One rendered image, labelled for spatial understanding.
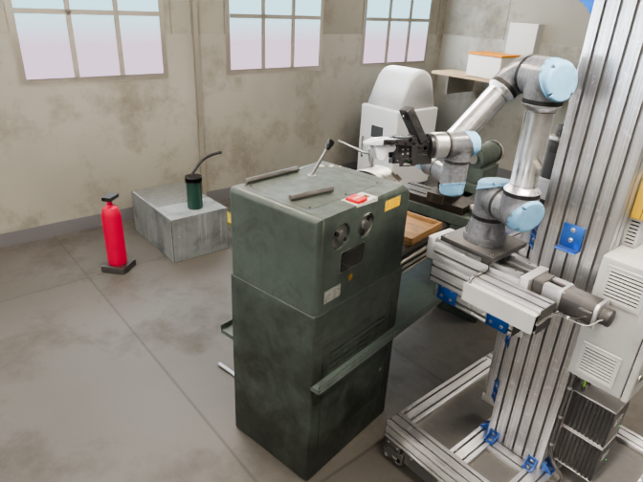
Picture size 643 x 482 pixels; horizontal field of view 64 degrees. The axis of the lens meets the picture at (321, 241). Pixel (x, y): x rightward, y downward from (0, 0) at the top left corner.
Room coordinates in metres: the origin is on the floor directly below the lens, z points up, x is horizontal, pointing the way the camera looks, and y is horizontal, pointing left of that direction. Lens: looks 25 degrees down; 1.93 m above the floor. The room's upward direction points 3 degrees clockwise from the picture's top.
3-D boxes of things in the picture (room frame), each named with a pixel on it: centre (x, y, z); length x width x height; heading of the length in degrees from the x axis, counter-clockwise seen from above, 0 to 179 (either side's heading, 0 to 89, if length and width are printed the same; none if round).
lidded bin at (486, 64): (6.07, -1.82, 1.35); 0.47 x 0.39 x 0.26; 41
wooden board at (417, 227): (2.47, -0.39, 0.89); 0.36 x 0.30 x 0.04; 50
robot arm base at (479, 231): (1.71, -0.60, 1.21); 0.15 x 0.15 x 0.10
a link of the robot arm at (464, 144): (1.50, -0.39, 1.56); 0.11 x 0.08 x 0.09; 110
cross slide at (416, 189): (2.73, -0.63, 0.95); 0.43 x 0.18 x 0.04; 50
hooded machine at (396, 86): (5.79, -0.79, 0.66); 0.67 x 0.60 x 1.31; 133
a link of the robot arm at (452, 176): (1.51, -0.39, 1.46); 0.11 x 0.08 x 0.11; 20
